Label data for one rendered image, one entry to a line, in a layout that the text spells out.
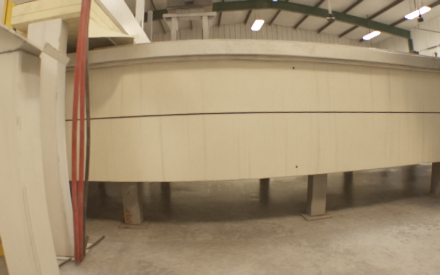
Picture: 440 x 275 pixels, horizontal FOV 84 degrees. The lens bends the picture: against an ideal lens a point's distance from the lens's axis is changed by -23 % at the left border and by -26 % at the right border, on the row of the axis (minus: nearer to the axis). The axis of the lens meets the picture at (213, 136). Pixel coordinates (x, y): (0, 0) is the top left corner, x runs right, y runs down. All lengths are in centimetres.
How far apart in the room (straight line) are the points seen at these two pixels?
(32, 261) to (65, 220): 44
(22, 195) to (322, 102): 120
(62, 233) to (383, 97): 154
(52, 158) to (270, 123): 89
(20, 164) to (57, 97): 48
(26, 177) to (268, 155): 97
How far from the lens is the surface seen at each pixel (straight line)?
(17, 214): 74
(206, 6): 151
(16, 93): 71
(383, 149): 157
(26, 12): 128
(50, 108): 113
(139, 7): 365
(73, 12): 116
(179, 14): 152
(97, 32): 114
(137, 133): 132
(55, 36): 118
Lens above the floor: 51
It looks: 3 degrees down
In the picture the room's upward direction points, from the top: 2 degrees counter-clockwise
